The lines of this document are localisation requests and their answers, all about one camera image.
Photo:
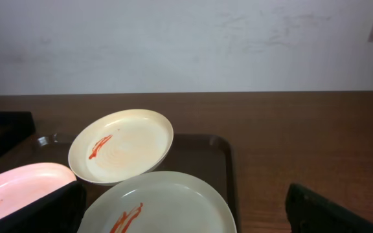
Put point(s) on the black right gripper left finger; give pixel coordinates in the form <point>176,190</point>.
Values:
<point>60,211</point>

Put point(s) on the small black tray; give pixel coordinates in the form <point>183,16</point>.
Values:
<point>15,127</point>

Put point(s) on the large brown serving tray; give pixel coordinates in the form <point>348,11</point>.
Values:
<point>207,157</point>

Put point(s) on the pink plate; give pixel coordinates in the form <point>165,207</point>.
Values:
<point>21,186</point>

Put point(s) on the pale green plate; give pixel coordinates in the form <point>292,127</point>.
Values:
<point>161,202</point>

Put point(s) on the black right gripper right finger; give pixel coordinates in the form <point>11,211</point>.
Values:
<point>309,212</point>

